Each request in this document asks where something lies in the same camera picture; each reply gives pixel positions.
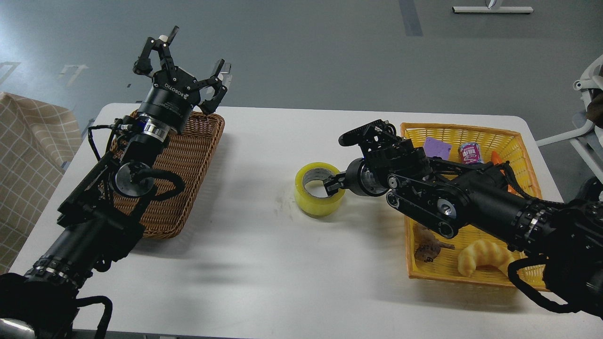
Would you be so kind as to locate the beige checkered cloth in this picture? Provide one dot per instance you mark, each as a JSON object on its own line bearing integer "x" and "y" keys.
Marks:
{"x": 36, "y": 140}

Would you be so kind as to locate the purple foam cube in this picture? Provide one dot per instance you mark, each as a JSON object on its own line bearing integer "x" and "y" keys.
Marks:
{"x": 436, "y": 148}

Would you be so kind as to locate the brown toy lion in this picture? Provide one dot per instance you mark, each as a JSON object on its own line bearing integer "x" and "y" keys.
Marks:
{"x": 429, "y": 247}

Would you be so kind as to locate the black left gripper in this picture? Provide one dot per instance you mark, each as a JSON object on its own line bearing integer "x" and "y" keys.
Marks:
{"x": 171, "y": 103}

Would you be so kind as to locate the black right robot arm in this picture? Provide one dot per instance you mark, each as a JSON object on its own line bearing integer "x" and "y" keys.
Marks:
{"x": 562, "y": 241}

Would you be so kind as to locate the toy croissant bread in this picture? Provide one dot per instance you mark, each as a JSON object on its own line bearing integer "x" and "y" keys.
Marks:
{"x": 482, "y": 253}

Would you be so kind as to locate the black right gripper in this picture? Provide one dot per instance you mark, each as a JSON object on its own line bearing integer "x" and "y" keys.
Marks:
{"x": 357, "y": 179}

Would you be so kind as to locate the yellow tape roll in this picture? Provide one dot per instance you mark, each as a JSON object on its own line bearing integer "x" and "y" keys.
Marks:
{"x": 308, "y": 203}

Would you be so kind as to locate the brown wicker basket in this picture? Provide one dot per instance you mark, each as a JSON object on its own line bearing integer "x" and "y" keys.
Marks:
{"x": 189, "y": 155}

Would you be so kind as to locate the orange toy carrot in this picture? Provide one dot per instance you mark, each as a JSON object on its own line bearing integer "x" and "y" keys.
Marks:
{"x": 496, "y": 160}

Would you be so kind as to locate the purple drink can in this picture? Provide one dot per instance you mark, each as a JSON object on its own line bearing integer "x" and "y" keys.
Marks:
{"x": 470, "y": 153}

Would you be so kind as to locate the white stand base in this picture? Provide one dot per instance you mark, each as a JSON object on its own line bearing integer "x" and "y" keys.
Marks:
{"x": 493, "y": 7}

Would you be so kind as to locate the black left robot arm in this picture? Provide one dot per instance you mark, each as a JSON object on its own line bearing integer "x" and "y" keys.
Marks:
{"x": 101, "y": 218}

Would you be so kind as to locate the white chair frame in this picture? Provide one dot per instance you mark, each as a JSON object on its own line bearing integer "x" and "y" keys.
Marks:
{"x": 586, "y": 138}

